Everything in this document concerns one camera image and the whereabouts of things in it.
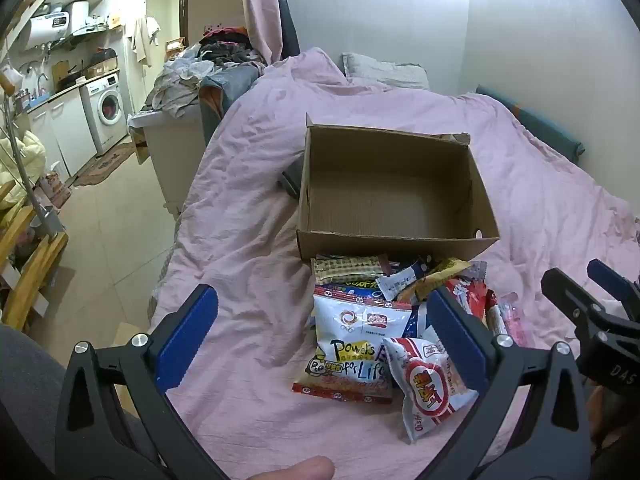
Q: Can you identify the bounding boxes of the pink hanging curtain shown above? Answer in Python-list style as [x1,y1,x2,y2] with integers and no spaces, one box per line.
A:
[240,0,301,67]

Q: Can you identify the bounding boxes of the grey pillow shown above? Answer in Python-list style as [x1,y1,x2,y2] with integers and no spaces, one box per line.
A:
[343,52,430,92]

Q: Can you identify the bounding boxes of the large white printed snack packet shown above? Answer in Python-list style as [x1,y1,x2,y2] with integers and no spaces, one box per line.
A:
[292,335,398,405]

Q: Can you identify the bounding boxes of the white crumpled cloth pile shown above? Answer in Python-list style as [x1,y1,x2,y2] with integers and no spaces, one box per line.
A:
[149,44,217,111]

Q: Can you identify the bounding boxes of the hanging white towel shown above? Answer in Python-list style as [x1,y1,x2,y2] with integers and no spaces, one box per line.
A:
[131,16,162,67]

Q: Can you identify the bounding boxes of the white snack bag red circle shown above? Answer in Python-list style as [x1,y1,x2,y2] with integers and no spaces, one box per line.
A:
[382,336,480,444]

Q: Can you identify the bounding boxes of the wooden staircase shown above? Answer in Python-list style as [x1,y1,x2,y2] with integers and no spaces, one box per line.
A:
[0,180,69,332]

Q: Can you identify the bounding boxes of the white blue snack bag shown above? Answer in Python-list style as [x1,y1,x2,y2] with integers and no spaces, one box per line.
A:
[312,294,414,342]

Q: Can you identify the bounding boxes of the white red stick packet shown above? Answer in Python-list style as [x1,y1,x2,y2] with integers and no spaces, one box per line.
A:
[485,304,507,337]

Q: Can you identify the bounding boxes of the pink blanket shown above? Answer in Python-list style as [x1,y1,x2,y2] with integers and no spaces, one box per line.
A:
[147,47,640,480]

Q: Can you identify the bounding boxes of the pale yellow cloth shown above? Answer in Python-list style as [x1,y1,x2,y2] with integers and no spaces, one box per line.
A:
[0,130,47,213]

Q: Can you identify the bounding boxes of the small white blue packet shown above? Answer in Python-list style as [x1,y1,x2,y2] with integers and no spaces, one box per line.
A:
[375,259,432,302]

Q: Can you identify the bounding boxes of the metal handrail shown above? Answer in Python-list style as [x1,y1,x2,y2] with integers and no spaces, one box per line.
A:
[0,91,67,237]

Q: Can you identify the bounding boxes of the white water heater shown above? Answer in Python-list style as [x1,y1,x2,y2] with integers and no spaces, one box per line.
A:
[24,2,76,52]

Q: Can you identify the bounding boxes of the pile of dark clothes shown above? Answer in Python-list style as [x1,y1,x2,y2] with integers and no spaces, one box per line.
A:
[199,24,267,68]

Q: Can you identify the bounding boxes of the white kitchen cabinet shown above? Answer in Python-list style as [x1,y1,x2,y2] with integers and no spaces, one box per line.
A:
[27,87,99,177]

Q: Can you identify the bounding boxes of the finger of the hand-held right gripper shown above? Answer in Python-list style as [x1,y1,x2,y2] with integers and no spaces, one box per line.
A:
[586,259,640,317]
[541,267,608,333]

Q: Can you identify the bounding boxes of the tan biscuit packet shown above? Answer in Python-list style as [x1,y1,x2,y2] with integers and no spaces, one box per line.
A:
[311,254,392,287]

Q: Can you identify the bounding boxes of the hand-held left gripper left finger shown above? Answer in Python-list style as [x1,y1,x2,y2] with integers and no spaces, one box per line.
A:
[54,283,231,480]

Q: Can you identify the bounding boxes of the pink snack packet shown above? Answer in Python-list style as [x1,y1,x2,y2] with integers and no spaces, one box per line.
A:
[497,291,529,347]

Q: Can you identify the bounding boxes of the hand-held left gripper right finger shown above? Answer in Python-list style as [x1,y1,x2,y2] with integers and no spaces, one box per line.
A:
[426,285,593,480]

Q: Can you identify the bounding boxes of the person's right hand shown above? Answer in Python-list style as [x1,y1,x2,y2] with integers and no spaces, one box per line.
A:
[582,382,640,466]

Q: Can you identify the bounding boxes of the teal bolster cushion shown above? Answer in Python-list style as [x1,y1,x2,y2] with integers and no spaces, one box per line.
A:
[475,85,587,162]

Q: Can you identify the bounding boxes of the person's grey clothing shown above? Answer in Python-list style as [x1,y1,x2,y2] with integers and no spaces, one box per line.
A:
[0,324,166,480]

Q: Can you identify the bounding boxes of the brown cardboard box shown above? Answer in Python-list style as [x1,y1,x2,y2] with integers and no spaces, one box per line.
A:
[296,112,501,263]

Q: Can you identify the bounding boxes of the patterned door rug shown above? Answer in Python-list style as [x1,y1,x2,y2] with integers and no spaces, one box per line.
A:
[72,142,137,189]

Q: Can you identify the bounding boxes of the yellow chip bag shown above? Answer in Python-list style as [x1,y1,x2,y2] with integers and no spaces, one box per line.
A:
[410,258,474,302]

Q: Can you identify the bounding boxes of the dark grey striped cloth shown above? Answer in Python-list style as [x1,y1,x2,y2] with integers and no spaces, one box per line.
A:
[279,154,304,199]

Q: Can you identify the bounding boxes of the person's left hand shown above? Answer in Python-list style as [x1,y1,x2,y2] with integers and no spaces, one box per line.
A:
[235,455,337,480]

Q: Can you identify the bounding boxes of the white washing machine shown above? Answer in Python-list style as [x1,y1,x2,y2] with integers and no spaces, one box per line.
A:
[80,74,129,157]

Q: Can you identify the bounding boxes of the blue grey jeans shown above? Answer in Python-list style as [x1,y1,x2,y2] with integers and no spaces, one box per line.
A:
[199,64,262,127]

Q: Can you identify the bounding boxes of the white storage cabinet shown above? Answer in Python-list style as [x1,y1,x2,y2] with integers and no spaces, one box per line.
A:
[129,107,207,213]

